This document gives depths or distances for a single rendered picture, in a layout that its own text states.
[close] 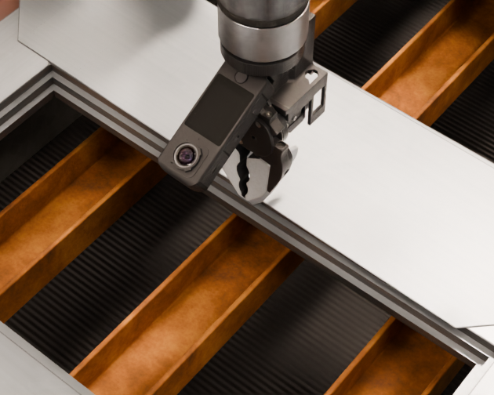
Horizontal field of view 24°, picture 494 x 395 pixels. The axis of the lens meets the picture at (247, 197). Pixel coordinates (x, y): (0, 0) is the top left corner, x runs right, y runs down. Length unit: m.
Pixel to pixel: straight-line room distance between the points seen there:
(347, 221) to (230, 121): 0.20
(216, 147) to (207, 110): 0.03
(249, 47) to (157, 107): 0.29
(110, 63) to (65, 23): 0.08
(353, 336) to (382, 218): 0.30
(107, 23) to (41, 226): 0.24
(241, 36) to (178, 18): 0.37
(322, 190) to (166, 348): 0.24
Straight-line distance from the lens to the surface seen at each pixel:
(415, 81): 1.45
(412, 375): 1.20
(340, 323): 1.38
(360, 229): 1.09
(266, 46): 0.92
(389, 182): 1.13
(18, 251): 1.30
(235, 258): 1.27
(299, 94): 1.00
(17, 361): 1.03
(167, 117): 1.18
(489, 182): 1.15
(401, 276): 1.07
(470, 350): 1.06
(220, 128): 0.96
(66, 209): 1.33
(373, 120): 1.18
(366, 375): 1.20
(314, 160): 1.14
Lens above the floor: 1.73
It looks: 52 degrees down
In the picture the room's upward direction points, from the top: straight up
